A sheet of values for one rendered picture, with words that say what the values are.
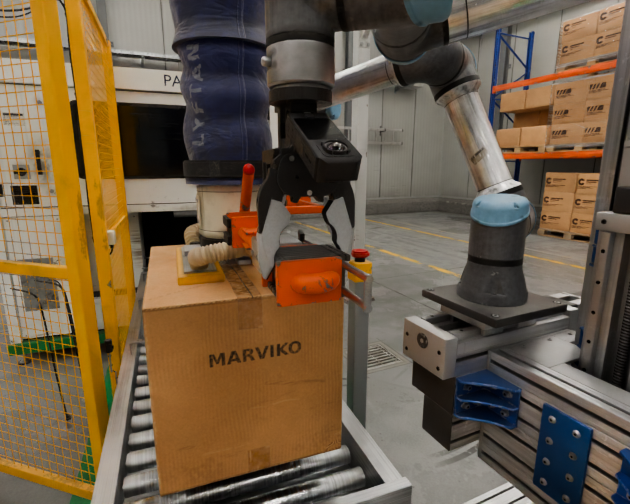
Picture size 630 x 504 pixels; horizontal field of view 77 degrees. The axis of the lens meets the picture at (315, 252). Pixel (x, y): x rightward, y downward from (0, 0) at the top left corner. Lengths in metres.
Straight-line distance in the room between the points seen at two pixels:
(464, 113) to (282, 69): 0.71
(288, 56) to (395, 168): 11.30
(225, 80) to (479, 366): 0.83
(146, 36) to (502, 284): 9.32
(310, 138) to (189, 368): 0.56
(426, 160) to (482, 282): 11.51
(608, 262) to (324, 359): 0.58
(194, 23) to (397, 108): 10.94
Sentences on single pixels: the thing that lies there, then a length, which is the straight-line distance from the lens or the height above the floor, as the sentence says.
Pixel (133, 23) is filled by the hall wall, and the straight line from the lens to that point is 9.85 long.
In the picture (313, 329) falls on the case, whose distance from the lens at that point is 0.85.
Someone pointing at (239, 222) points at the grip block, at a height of 1.23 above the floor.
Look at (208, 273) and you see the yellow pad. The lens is 0.90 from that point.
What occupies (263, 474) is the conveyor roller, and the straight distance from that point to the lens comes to 1.19.
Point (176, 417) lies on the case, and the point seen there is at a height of 0.86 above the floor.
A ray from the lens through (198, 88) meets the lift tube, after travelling 0.97.
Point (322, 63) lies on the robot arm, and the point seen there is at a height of 1.44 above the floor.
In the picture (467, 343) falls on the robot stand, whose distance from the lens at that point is 0.90.
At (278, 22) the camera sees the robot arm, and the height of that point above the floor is 1.48.
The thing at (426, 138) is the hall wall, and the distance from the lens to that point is 12.40.
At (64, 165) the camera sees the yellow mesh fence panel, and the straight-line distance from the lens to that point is 1.43.
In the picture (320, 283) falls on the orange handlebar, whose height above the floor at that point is 1.22.
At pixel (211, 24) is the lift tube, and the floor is 1.62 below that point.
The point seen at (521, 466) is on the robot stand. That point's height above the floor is 0.74.
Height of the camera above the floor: 1.33
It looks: 12 degrees down
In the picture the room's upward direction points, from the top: straight up
